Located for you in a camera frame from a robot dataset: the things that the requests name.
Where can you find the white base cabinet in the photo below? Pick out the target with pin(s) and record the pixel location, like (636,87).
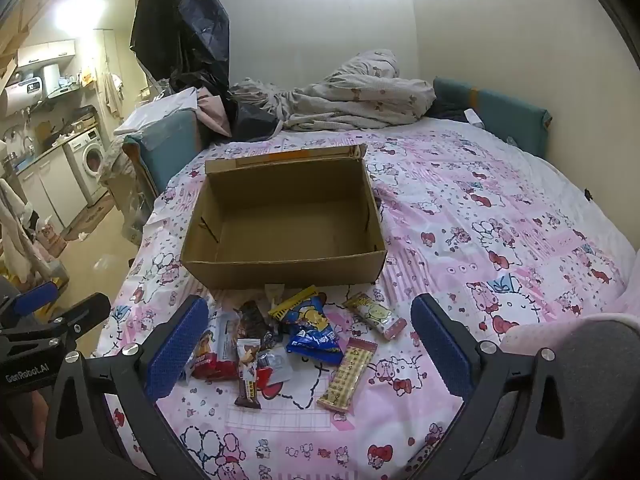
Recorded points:
(50,190)

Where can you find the white hanging cloth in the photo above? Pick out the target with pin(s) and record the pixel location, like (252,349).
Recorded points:
(15,240)

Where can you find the yellow pink snack packet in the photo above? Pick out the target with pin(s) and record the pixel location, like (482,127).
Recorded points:
(372,316)

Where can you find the white wall cabinet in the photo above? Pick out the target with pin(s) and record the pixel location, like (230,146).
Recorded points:
(47,52)

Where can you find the brown cardboard box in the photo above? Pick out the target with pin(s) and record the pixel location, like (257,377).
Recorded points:
(280,270)

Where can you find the small white object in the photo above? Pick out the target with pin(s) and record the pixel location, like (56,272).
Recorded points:
(472,117)

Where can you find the person's left forearm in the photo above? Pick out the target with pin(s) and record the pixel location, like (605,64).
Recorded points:
(32,415)

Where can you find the blue yellow snack bag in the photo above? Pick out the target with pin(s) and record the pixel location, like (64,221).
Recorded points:
(312,330)

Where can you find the dark brown snack packet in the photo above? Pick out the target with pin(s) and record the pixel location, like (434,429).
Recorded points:
(252,322)

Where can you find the hanging towel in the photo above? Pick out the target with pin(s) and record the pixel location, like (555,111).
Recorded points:
(112,92)

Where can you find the small pink box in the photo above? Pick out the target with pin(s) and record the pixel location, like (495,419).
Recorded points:
(50,237)

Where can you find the teal headboard cushion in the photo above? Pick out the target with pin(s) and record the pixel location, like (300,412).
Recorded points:
(505,110)

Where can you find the beige checkered snack bar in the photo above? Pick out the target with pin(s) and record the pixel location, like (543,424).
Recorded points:
(347,375)

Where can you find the grey cloth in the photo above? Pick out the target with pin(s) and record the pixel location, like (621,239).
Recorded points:
(600,360)

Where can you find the dark garment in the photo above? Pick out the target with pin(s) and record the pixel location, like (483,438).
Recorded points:
(450,109)

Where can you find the brown white snack bar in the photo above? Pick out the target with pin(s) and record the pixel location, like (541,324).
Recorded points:
(248,372)

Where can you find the rumpled floral blanket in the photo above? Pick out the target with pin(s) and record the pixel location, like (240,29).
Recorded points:
(350,95)

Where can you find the dark cloth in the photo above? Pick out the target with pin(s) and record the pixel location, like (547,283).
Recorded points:
(252,117)

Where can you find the pink fleece cloth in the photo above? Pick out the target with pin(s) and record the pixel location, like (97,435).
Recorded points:
(560,325)

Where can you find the white water heater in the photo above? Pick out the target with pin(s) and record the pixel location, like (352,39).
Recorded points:
(30,87)

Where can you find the black plastic sheet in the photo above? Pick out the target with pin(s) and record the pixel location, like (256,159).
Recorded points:
(185,20)

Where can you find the white washing machine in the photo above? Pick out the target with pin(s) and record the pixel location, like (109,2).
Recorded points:
(87,165)

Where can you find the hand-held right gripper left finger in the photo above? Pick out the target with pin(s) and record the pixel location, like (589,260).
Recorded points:
(177,345)

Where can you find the clear plastic bin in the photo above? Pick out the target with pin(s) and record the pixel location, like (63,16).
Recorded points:
(136,217)

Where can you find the small black object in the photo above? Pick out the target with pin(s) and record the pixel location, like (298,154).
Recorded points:
(587,194)

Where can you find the teal footboard cushion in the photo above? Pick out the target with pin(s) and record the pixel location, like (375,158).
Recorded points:
(170,145)

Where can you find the pink printed bed sheet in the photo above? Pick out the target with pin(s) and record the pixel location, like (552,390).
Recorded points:
(475,240)

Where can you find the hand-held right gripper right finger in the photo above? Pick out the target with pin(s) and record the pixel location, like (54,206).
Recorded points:
(442,345)

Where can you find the white blue snack packet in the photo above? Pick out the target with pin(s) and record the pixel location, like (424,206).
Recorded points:
(280,360)

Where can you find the patterned floor mat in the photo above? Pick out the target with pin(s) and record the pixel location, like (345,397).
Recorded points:
(92,212)

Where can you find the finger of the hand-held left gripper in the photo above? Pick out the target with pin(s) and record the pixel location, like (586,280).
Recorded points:
(35,298)
(85,314)

